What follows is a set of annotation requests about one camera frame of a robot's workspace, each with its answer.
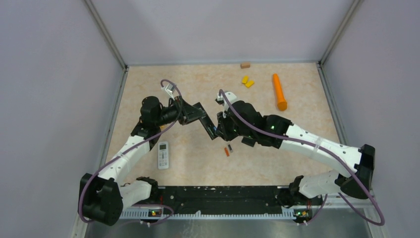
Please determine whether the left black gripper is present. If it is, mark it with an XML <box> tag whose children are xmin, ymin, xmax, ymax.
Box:
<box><xmin>155</xmin><ymin>95</ymin><xmax>207</xmax><ymax>126</ymax></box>

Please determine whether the black remote control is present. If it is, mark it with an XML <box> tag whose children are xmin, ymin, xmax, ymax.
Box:
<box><xmin>199</xmin><ymin>115</ymin><xmax>217</xmax><ymax>140</ymax></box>

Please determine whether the black battery cover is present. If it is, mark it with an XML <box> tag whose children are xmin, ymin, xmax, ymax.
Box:
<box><xmin>241</xmin><ymin>137</ymin><xmax>256</xmax><ymax>147</ymax></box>

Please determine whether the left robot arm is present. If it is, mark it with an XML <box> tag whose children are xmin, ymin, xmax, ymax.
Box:
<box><xmin>78</xmin><ymin>96</ymin><xmax>207</xmax><ymax>226</ymax></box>

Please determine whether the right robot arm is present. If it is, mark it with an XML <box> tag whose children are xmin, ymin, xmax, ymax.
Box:
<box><xmin>216</xmin><ymin>99</ymin><xmax>375</xmax><ymax>204</ymax></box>

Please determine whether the white remote control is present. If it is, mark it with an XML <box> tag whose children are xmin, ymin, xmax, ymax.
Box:
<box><xmin>157</xmin><ymin>142</ymin><xmax>169</xmax><ymax>170</ymax></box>

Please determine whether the orange battery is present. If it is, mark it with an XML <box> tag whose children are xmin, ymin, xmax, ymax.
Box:
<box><xmin>224</xmin><ymin>147</ymin><xmax>230</xmax><ymax>157</ymax></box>

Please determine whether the yellow block right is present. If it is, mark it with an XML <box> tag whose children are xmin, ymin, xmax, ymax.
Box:
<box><xmin>245</xmin><ymin>80</ymin><xmax>254</xmax><ymax>88</ymax></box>

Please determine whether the yellow block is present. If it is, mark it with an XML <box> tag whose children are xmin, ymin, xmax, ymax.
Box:
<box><xmin>245</xmin><ymin>80</ymin><xmax>254</xmax><ymax>88</ymax></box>
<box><xmin>242</xmin><ymin>76</ymin><xmax>249</xmax><ymax>85</ymax></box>

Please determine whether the yellow block left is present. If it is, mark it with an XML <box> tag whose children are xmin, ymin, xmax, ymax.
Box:
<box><xmin>242</xmin><ymin>76</ymin><xmax>249</xmax><ymax>85</ymax></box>

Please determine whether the orange toy carrot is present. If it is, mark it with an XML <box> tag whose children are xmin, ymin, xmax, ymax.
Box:
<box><xmin>272</xmin><ymin>73</ymin><xmax>288</xmax><ymax>111</ymax></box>

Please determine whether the tan wooden block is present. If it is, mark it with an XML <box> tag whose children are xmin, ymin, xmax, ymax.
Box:
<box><xmin>240</xmin><ymin>62</ymin><xmax>251</xmax><ymax>69</ymax></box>

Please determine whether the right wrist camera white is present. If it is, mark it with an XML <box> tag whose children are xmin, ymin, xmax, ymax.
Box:
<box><xmin>215</xmin><ymin>91</ymin><xmax>238</xmax><ymax>113</ymax></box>

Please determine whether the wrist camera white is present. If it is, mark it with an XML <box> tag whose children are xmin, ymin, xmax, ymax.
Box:
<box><xmin>215</xmin><ymin>91</ymin><xmax>238</xmax><ymax>113</ymax></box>
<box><xmin>161</xmin><ymin>83</ymin><xmax>181</xmax><ymax>100</ymax></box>

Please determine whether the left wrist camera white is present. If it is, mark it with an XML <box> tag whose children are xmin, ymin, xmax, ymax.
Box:
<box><xmin>161</xmin><ymin>83</ymin><xmax>181</xmax><ymax>100</ymax></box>

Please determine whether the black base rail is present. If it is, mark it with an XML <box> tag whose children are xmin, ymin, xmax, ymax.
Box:
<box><xmin>150</xmin><ymin>186</ymin><xmax>296</xmax><ymax>215</ymax></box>

